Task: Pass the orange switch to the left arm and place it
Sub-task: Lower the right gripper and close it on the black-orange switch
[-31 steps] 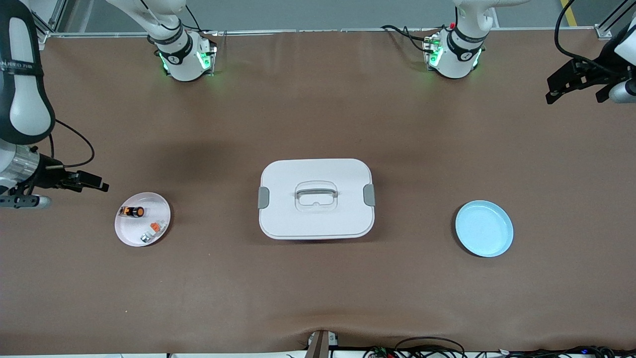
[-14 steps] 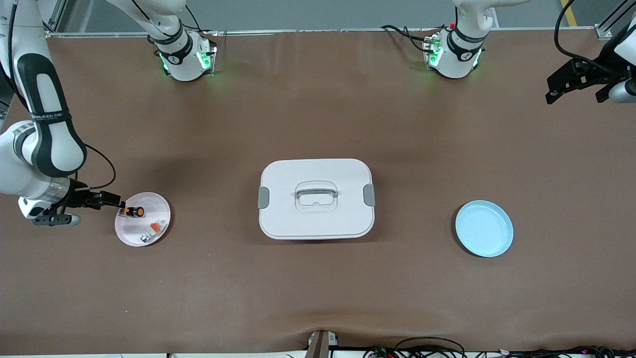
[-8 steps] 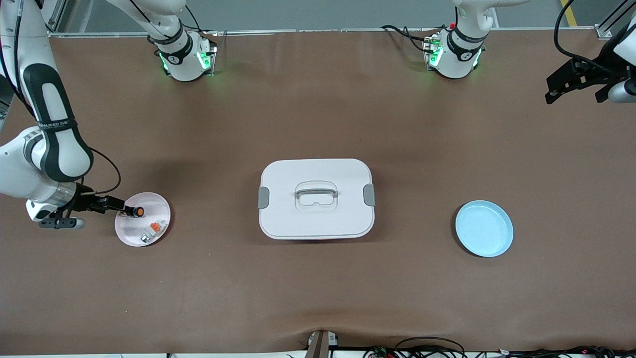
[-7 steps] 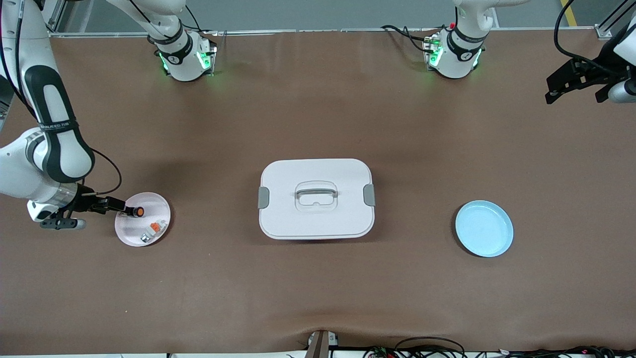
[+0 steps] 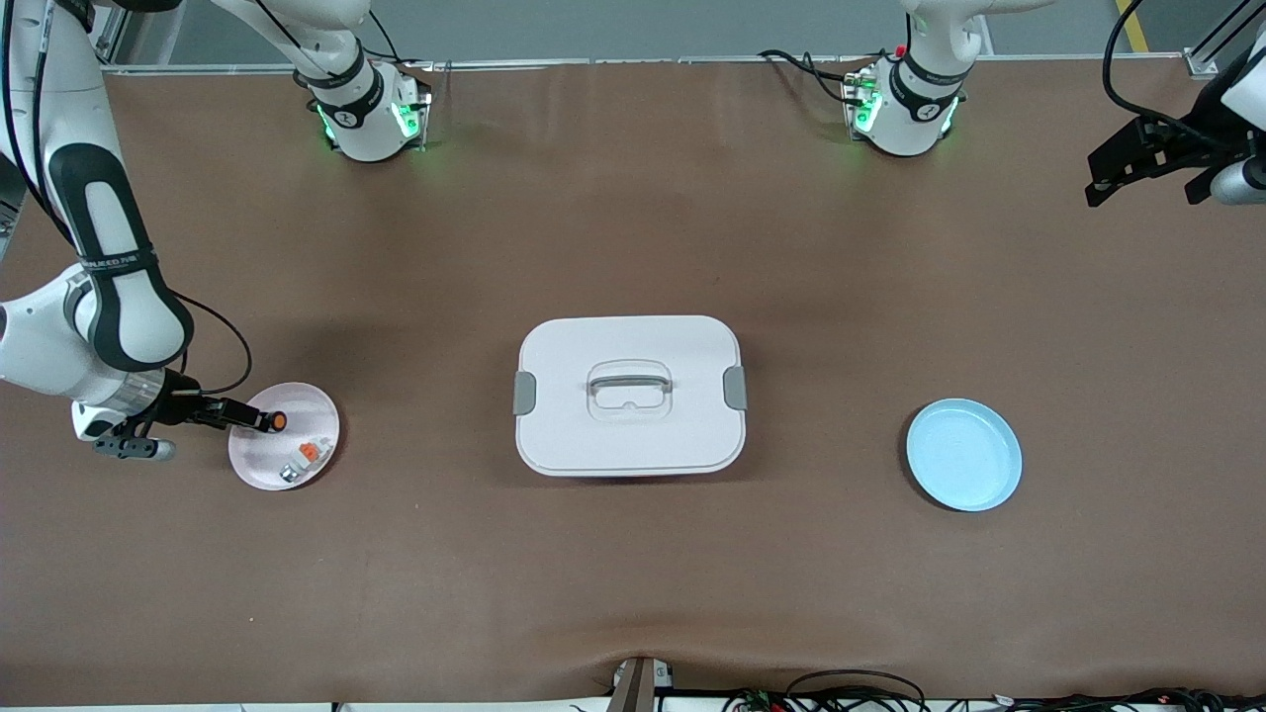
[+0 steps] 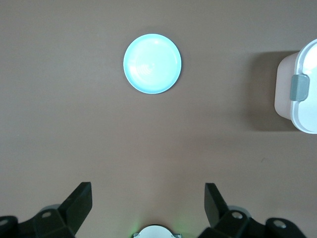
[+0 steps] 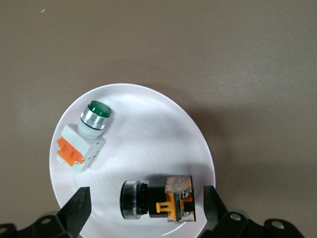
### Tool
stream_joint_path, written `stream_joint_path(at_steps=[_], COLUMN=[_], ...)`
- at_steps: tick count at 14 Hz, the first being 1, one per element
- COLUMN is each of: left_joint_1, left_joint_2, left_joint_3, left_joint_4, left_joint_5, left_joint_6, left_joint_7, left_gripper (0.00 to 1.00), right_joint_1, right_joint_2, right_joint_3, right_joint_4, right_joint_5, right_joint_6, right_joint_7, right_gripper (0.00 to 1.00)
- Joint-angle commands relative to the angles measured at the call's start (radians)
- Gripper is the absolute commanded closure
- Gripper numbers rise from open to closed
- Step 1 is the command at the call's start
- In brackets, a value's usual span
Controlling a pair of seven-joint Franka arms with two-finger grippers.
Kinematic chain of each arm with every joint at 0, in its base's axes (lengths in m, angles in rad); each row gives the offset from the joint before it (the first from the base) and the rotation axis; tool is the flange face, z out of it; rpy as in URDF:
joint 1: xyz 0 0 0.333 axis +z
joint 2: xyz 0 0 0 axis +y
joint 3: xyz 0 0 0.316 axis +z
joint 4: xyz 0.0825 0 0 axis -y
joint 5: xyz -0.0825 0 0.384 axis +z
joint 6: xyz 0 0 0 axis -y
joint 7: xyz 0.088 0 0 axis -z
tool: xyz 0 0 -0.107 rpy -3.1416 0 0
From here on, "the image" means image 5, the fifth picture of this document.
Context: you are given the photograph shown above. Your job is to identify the black tangled cable bundle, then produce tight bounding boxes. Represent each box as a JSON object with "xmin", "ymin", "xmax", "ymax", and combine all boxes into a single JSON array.
[{"xmin": 989, "ymin": 686, "xmax": 1266, "ymax": 712}]

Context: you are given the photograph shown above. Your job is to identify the white lidded storage box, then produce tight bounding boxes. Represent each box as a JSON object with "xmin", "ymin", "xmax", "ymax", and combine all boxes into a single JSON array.
[{"xmin": 512, "ymin": 314, "xmax": 749, "ymax": 479}]

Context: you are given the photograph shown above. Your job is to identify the black base power cable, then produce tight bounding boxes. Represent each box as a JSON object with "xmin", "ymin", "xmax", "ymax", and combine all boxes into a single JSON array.
[
  {"xmin": 366, "ymin": 10, "xmax": 436, "ymax": 72},
  {"xmin": 759, "ymin": 47, "xmax": 873, "ymax": 106}
]

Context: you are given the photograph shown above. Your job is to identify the black looped cable bundle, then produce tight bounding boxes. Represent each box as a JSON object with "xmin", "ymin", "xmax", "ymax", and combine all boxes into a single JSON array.
[{"xmin": 722, "ymin": 669, "xmax": 931, "ymax": 712}]

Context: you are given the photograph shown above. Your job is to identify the aluminium table edge rail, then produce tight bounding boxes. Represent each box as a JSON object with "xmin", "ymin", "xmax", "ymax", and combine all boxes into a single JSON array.
[{"xmin": 99, "ymin": 53, "xmax": 1193, "ymax": 76}]

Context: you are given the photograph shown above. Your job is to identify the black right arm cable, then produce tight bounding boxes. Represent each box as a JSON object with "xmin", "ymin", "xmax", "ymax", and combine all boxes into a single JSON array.
[{"xmin": 0, "ymin": 0, "xmax": 254, "ymax": 399}]

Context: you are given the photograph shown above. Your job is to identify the pink round plate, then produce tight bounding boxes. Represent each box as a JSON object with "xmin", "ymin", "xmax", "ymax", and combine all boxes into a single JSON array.
[{"xmin": 227, "ymin": 382, "xmax": 341, "ymax": 492}]

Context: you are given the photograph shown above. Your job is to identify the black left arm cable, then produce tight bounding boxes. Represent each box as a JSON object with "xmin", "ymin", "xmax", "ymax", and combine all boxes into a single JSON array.
[{"xmin": 1101, "ymin": 0, "xmax": 1237, "ymax": 141}]

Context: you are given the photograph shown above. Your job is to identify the aluminium frame corner post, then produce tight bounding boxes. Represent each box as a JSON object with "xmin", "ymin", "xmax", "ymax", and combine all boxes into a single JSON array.
[
  {"xmin": 1182, "ymin": 0, "xmax": 1266, "ymax": 80},
  {"xmin": 94, "ymin": 8, "xmax": 136, "ymax": 78}
]

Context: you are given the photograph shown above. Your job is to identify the metal table edge bracket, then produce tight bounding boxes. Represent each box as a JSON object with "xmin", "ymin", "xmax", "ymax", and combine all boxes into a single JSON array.
[{"xmin": 608, "ymin": 656, "xmax": 676, "ymax": 712}]

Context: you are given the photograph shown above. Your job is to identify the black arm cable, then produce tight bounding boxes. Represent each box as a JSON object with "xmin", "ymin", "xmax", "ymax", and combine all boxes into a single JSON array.
[
  {"xmin": 0, "ymin": 0, "xmax": 254, "ymax": 399},
  {"xmin": 1101, "ymin": 0, "xmax": 1237, "ymax": 141}
]

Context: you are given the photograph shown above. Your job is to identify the orange lever wire connector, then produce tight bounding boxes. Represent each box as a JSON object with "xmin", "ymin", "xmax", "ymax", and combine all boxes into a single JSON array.
[{"xmin": 279, "ymin": 435, "xmax": 332, "ymax": 486}]

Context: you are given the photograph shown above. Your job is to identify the light blue round plate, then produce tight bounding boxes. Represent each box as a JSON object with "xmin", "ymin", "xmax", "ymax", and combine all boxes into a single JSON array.
[{"xmin": 906, "ymin": 398, "xmax": 1024, "ymax": 513}]

